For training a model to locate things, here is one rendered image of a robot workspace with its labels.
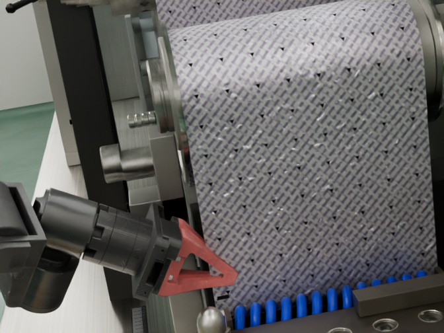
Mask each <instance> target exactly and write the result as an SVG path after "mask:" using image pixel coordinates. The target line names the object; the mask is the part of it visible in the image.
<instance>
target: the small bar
mask: <svg viewBox="0 0 444 333"><path fill-rule="evenodd" d="M352 297H353V306H354V308H355V309H356V311H357V313H358V315H359V316H360V317H364V316H370V315H376V314H380V313H386V312H390V311H396V310H400V309H406V308H410V307H416V306H420V305H426V304H430V303H436V302H440V301H444V273H440V274H433V275H430V276H424V277H417V278H414V279H407V280H403V281H397V282H393V283H387V284H383V285H376V286H373V287H366V288H363V289H356V290H353V291H352Z"/></svg>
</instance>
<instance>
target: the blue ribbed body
mask: <svg viewBox="0 0 444 333"><path fill-rule="evenodd" d="M424 276H427V274H426V272H425V271H423V270H419V271H418V272H416V278H420V277H424ZM407 279H412V276H411V275H410V274H409V273H404V274H403V275H402V277H401V281H403V280H407ZM393 282H397V280H396V278H395V277H394V276H389V277H388V278H387V283H393ZM371 285H372V287H373V286H376V285H382V283H381V281H380V280H379V279H374V280H373V281H372V284H371ZM366 287H367V285H366V283H364V282H359V283H358V284H357V289H363V288H366ZM326 295H327V299H325V300H324V299H323V298H322V294H321V292H319V291H313V292H312V296H311V299H312V302H311V303H309V302H308V300H307V297H306V296H305V294H303V293H300V294H298V296H297V298H296V303H297V305H295V306H293V303H292V301H291V299H290V297H288V296H286V297H283V298H282V299H281V308H280V309H279V308H278V306H277V304H276V302H275V301H274V300H272V299H270V300H268V301H267V302H266V311H263V310H262V307H261V305H260V304H259V303H257V302H255V303H253V304H251V306H250V314H248V313H247V311H246V309H245V307H244V306H242V305H239V306H237V307H236V309H235V317H234V318H232V321H233V328H234V330H238V329H243V328H249V327H253V326H259V325H263V324H269V323H273V322H279V321H283V320H289V319H293V318H299V317H303V316H309V315H315V314H319V313H325V312H329V311H335V310H339V309H346V308H350V307H353V297H352V288H351V286H350V285H344V286H343V287H342V296H341V297H339V296H338V294H337V291H336V289H334V288H333V287H331V288H329V289H328V290H327V292H326Z"/></svg>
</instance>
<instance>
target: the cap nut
mask: <svg viewBox="0 0 444 333"><path fill-rule="evenodd" d="M197 326H198V331H197V332H196V333H231V329H230V328H229V327H228V326H226V322H225V317H224V316H223V313H222V312H221V311H220V310H219V309H217V308H215V307H206V308H204V309H203V310H201V312H200V313H199V315H198V319H197Z"/></svg>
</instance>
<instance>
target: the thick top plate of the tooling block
mask: <svg viewBox="0 0 444 333"><path fill-rule="evenodd" d="M231 333H444V301H440V302H436V303H430V304H426V305H420V306H416V307H410V308H406V309H400V310H396V311H390V312H386V313H380V314H374V315H370V316H364V317H360V316H359V315H358V313H357V311H356V309H355V308H354V307H350V308H346V309H339V310H335V311H329V312H325V313H319V314H313V315H309V316H303V317H299V318H293V319H289V320H283V321H279V322H273V323H269V324H263V325H259V326H253V327H249V328H243V329H238V330H232V331H231Z"/></svg>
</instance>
